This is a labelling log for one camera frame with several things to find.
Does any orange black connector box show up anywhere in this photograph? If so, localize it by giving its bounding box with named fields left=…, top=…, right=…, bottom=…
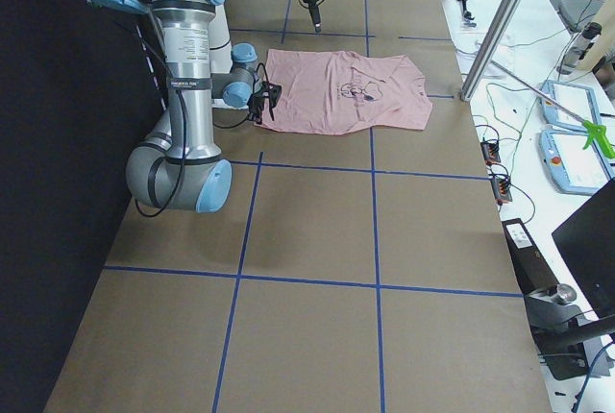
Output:
left=480, top=140, right=501, bottom=166

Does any black box with label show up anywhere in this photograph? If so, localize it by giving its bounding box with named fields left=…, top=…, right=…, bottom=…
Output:
left=502, top=218, right=558, bottom=295

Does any metal reacher grabber tool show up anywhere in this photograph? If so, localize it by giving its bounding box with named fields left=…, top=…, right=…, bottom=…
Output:
left=488, top=59, right=614, bottom=159

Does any metal stand with knob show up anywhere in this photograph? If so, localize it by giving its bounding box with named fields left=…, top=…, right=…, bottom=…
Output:
left=524, top=284, right=614, bottom=381

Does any pink Snoopy t-shirt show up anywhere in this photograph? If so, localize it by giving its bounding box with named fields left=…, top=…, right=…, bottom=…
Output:
left=261, top=49, right=432, bottom=135

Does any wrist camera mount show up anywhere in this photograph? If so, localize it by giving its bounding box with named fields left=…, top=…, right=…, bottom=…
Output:
left=257, top=80, right=282, bottom=108

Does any blue teach pendant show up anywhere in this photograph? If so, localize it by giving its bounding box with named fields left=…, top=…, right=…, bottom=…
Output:
left=540, top=80, right=602, bottom=132
left=539, top=130, right=614, bottom=196

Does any aluminium frame post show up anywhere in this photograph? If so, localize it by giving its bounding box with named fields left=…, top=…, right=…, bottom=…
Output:
left=460, top=0, right=521, bottom=102

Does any far blue teach pendant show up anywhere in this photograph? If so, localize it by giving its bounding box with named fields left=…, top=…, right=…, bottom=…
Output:
left=540, top=80, right=602, bottom=132

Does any black monitor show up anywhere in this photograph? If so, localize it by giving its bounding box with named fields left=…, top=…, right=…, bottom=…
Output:
left=552, top=181, right=615, bottom=317

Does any near blue teach pendant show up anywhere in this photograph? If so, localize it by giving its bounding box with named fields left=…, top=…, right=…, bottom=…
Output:
left=539, top=130, right=614, bottom=196

